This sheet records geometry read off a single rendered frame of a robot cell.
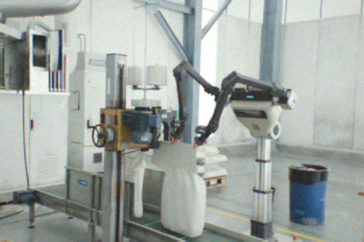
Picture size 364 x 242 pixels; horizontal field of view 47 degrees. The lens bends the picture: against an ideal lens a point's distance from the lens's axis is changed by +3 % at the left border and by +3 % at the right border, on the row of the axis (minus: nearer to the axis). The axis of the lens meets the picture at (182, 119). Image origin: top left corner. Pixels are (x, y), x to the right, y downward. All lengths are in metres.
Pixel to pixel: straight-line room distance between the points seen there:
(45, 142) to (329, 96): 7.62
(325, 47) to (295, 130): 2.32
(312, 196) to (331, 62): 6.70
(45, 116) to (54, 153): 0.54
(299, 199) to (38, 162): 3.40
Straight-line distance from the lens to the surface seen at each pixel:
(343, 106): 11.19
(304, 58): 11.71
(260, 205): 3.51
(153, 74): 3.13
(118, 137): 3.13
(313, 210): 5.14
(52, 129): 5.96
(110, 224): 3.31
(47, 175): 6.01
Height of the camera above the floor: 1.44
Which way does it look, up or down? 3 degrees down
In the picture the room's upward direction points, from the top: 2 degrees clockwise
